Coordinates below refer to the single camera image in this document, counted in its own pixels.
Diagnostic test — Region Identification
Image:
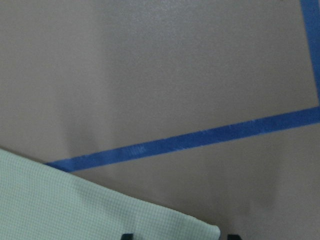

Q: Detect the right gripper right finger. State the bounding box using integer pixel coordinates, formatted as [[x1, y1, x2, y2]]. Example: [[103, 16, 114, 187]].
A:
[[227, 234, 241, 240]]

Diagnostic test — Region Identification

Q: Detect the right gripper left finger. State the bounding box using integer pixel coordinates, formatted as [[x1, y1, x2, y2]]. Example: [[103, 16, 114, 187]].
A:
[[120, 233, 134, 240]]

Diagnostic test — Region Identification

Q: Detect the olive green long-sleeve shirt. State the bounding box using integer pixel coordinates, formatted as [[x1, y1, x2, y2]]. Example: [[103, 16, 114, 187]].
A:
[[0, 150, 221, 240]]

